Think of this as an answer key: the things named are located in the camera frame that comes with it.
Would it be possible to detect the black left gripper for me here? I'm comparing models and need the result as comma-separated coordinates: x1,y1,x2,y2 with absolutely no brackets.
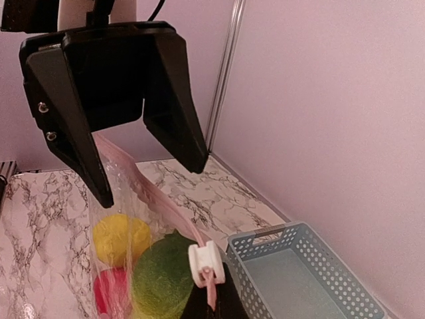
19,21,209,208

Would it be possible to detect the clear zip top bag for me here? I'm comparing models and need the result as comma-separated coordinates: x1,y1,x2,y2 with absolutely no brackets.
84,132,220,319

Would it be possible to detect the white zipper slider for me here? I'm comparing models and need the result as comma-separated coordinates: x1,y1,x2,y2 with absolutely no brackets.
188,241,226,288

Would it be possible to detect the light blue plastic basket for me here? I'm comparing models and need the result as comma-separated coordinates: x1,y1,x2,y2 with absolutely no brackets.
226,222,388,318

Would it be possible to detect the right aluminium frame post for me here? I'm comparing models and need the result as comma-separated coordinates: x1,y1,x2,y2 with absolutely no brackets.
206,0,246,154

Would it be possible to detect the red fake apple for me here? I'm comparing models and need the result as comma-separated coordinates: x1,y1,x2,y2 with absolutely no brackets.
93,268,132,318

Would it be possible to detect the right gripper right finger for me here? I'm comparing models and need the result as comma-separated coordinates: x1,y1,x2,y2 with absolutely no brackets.
214,263,249,319

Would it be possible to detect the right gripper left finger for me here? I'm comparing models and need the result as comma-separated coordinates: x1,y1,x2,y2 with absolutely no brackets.
180,287,214,319

